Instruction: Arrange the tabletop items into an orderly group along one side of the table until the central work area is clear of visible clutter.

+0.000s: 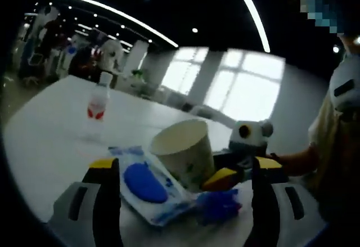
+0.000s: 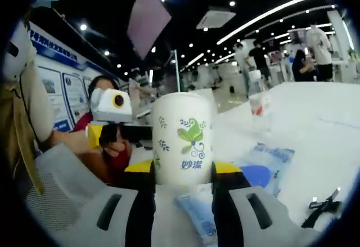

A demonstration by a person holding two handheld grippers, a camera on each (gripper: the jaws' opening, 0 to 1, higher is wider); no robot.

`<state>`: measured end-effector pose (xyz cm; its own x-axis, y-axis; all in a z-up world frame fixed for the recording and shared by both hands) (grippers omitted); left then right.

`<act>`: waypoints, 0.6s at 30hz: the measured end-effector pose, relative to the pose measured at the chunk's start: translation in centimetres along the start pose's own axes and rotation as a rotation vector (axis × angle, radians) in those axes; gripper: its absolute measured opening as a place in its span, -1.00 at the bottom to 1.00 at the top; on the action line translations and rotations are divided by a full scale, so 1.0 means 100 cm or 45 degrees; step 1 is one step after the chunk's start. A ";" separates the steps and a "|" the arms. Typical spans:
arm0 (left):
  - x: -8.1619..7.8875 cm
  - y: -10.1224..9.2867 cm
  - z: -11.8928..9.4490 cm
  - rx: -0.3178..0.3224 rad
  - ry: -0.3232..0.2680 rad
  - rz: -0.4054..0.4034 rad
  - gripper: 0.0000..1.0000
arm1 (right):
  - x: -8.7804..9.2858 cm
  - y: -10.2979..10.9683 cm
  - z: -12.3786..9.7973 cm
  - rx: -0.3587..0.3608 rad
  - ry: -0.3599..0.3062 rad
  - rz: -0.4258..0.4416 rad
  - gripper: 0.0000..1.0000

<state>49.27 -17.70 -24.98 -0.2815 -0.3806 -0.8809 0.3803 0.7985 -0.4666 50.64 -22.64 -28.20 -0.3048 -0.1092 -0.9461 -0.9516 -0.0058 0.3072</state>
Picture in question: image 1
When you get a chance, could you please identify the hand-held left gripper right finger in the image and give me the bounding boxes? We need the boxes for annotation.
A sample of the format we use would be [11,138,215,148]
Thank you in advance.
[244,156,329,247]

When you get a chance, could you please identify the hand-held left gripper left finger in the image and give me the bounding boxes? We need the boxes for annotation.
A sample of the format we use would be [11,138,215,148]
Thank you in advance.
[46,158,124,247]

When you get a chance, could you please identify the blue tissue packet pink flowers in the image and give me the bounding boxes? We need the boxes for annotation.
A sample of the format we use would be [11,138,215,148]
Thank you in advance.
[196,188,243,226]

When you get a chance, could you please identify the white printed paper cup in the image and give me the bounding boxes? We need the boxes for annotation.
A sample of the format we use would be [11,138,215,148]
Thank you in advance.
[150,119,216,193]

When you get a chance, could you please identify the wet wipes packet blue lid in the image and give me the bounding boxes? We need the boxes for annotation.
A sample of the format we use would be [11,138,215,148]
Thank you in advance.
[108,145,198,227]

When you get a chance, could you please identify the clear plastic bottle red label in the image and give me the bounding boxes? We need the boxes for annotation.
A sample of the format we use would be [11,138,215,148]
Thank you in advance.
[85,71,110,141]

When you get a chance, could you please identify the large bright window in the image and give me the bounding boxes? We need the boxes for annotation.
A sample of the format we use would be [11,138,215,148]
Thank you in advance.
[161,47,286,118]

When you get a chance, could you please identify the white round table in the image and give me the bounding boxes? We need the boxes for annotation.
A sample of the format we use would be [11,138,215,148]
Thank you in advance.
[2,74,282,247]

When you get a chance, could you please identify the white chest-worn device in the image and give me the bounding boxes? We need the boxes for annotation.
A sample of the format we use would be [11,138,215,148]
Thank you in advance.
[328,51,360,113]

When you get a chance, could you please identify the long ceiling light strip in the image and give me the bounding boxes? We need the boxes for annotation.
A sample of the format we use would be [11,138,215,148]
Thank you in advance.
[39,0,179,48]
[229,0,271,53]

